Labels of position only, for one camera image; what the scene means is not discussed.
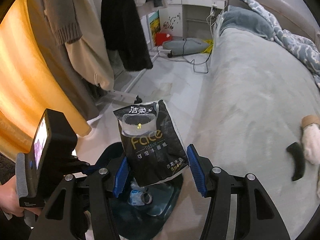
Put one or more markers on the person's left hand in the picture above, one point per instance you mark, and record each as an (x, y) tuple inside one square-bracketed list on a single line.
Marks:
[(8, 196)]

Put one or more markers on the colourful painting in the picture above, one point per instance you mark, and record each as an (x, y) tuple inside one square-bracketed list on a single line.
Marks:
[(155, 27)]

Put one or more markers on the yellow plastic bag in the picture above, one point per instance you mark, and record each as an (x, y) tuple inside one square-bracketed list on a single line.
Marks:
[(208, 47)]

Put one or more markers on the white rolled socks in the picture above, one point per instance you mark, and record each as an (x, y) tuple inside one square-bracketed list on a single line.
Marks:
[(312, 140)]

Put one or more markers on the white dressing table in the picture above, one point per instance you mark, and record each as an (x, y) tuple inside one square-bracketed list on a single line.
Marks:
[(197, 7)]

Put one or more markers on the small black object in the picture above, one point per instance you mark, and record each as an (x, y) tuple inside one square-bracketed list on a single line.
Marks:
[(297, 162)]

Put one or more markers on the blue tissue packet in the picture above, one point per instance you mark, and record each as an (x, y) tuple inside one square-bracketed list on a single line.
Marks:
[(136, 198)]

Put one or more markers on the dark trash bin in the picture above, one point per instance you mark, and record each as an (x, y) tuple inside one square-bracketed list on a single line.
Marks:
[(162, 205)]

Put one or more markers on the grey knit cardigan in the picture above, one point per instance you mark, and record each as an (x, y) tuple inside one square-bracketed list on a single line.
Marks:
[(60, 12)]

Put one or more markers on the beige coat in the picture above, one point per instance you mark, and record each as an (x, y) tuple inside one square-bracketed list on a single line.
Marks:
[(87, 47)]

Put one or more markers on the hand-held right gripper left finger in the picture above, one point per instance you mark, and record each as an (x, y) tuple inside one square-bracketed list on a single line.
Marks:
[(121, 177)]

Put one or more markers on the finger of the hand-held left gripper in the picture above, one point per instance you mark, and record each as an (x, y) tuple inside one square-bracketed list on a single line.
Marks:
[(91, 170), (81, 161)]

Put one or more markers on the blue patterned blanket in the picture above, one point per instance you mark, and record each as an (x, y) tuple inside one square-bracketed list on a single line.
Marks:
[(297, 42)]

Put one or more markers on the white power strip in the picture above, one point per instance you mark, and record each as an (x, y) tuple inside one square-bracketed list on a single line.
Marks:
[(214, 7)]

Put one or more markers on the black tissue packet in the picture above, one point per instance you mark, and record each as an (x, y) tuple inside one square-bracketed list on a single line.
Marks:
[(150, 142)]

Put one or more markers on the dark grey rug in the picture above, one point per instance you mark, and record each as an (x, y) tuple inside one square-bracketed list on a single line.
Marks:
[(6, 167)]

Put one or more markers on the black garment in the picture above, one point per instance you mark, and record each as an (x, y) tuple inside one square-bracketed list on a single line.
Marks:
[(125, 30)]

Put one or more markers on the grey-blue pillow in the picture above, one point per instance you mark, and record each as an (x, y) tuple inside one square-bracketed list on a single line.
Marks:
[(246, 22)]

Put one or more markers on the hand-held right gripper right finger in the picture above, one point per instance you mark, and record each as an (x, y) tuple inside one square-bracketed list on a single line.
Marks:
[(196, 170)]

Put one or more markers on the red box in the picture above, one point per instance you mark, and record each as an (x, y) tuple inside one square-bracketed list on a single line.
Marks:
[(163, 38)]

